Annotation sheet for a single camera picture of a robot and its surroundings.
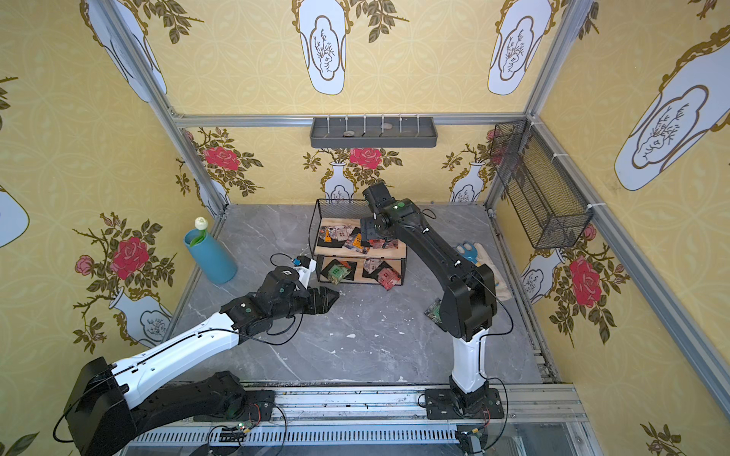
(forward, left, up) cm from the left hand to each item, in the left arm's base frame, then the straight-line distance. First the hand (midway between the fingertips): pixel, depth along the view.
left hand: (329, 296), depth 79 cm
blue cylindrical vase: (+16, +38, -2) cm, 41 cm away
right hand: (+19, -12, +4) cm, 23 cm away
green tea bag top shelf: (0, -32, -13) cm, 35 cm away
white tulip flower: (+15, +34, +14) cm, 40 cm away
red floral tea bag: (+13, -18, -13) cm, 26 cm away
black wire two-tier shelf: (+12, -3, +1) cm, 13 cm away
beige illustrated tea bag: (+21, -3, +2) cm, 21 cm away
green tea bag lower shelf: (+15, -1, -12) cm, 19 cm away
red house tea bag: (+16, -14, +3) cm, 22 cm away
